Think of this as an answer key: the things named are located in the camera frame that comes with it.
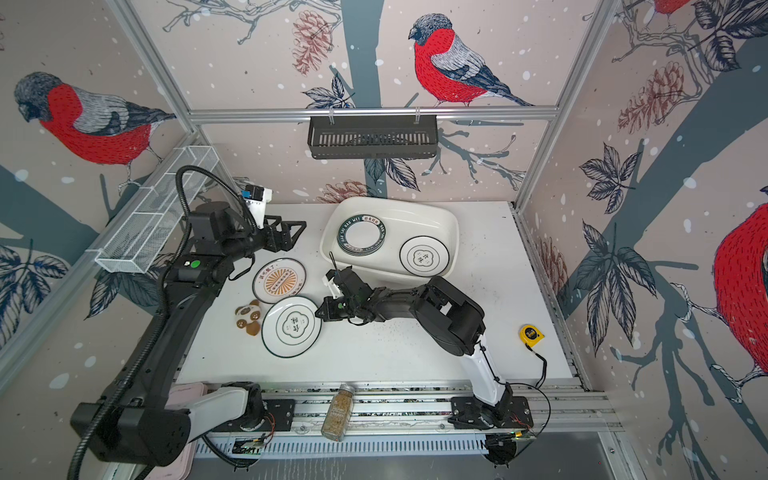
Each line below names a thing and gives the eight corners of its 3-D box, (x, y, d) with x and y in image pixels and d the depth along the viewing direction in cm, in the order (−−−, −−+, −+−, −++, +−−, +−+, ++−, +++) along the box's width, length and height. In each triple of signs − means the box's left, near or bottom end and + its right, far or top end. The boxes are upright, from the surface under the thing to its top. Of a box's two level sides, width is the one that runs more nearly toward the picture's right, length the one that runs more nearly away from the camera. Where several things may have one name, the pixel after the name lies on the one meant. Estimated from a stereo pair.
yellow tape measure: (522, 347, 86) (525, 345, 84) (517, 327, 90) (519, 324, 88) (544, 347, 86) (547, 345, 84) (537, 327, 90) (540, 324, 88)
